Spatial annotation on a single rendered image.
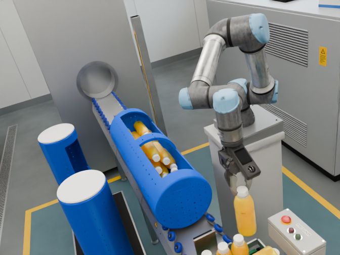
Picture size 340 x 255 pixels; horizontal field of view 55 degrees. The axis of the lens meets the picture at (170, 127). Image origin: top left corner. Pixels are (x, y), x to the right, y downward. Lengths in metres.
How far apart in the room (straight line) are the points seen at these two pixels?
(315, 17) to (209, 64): 1.66
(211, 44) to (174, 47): 5.41
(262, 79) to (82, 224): 1.22
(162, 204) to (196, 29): 5.61
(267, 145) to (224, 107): 0.87
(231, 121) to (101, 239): 1.26
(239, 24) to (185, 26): 5.38
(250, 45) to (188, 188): 0.66
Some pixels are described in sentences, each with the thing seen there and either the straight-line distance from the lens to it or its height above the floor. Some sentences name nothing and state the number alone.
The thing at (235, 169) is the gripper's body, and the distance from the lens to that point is 1.06.
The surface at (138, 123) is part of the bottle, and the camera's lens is 2.14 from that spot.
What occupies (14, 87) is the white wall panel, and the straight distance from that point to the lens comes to 6.44.
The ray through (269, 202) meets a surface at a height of 0.70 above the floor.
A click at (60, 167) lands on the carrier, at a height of 0.81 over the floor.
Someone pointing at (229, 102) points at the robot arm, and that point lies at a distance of 0.94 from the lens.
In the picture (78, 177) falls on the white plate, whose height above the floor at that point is 1.04.
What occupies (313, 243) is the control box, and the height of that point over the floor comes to 1.10.
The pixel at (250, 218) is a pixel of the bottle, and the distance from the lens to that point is 1.18.
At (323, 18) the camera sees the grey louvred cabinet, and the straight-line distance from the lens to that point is 2.72.
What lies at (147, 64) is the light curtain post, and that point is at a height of 1.34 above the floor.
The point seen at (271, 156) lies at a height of 1.02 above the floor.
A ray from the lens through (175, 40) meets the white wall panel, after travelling 6.67.
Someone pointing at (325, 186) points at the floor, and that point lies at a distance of 3.23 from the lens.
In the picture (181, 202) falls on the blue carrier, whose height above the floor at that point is 1.11.
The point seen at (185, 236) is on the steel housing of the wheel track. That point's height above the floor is 0.93.
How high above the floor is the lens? 2.10
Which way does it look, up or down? 29 degrees down
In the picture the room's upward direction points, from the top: 13 degrees counter-clockwise
